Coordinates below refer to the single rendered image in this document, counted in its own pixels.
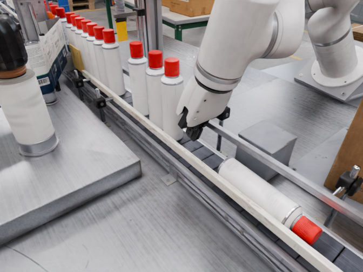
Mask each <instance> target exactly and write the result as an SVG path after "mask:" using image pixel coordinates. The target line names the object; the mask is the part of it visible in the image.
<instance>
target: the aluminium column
mask: <svg viewBox="0 0 363 272"><path fill-rule="evenodd" d="M142 8H143V9H145V16H143V23H144V37H145V50H146V58H147V63H148V67H149V57H148V52H149V51H151V50H160V51H161V52H162V53H163V67H164V51H163V25H162V0H146V1H145V0H142ZM146 13H147V19H146ZM147 28H148V36H149V45H148V36H147Z"/></svg>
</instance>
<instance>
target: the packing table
mask: <svg viewBox="0 0 363 272"><path fill-rule="evenodd" d="M105 4H106V12H107V18H108V22H109V29H113V24H112V16H111V9H110V1H109V0H105ZM124 5H125V7H127V8H129V9H132V8H134V7H135V3H134V0H124ZM209 17H210V15H204V16H197V17H188V16H184V15H180V14H178V13H174V12H171V11H170V8H167V7H165V6H162V23H163V24H165V25H167V26H169V27H171V28H174V38H175V39H176V40H179V41H181V42H182V30H184V29H191V28H198V27H203V26H207V24H208V21H209Z"/></svg>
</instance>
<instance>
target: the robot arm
mask: <svg viewBox="0 0 363 272"><path fill-rule="evenodd" d="M359 2H360V0H215V1H214V4H213V8H212V11H211V14H210V17H209V21H208V24H207V27H206V30H205V33H204V37H203V40H202V43H201V46H200V49H199V53H198V56H197V60H196V63H195V66H194V76H192V77H191V78H190V80H189V81H188V83H187V85H186V87H185V89H184V91H183V94H182V95H181V98H180V101H179V103H178V106H177V110H176V113H177V115H181V114H183V115H182V117H181V119H180V121H179V123H178V126H179V127H180V128H181V129H183V128H187V129H186V134H187V136H188V137H189V138H190V139H191V140H192V141H195V140H198V139H199V138H200V135H201V133H202V131H203V127H205V126H206V125H207V124H208V122H209V120H210V119H212V118H214V117H216V116H218V115H220V114H222V113H223V111H224V109H225V108H226V106H227V104H228V101H229V99H230V97H231V94H232V92H233V89H234V88H236V87H237V86H238V84H239V82H240V81H241V78H242V76H243V74H244V72H245V70H246V68H247V66H248V64H249V63H250V62H252V61H253V60H255V59H282V58H287V57H289V56H291V55H293V54H294V53H295V52H296V51H297V49H298V48H299V46H300V44H301V41H302V39H303V34H304V27H305V13H308V12H312V11H316V10H318V11H317V12H316V13H315V14H313V16H312V17H311V18H310V19H309V21H308V23H307V31H308V35H309V37H310V40H311V43H312V46H313V49H314V52H315V55H316V60H315V61H314V63H313V65H312V69H311V74H312V77H313V79H314V81H315V82H316V83H317V84H319V85H321V86H324V87H330V88H336V87H343V86H346V85H349V84H351V83H353V82H355V81H357V80H358V79H360V78H361V77H362V76H363V48H361V47H359V46H356V45H355V44H354V38H353V32H352V27H351V20H350V12H351V11H352V10H353V9H354V8H355V6H356V5H357V4H358V3H359Z"/></svg>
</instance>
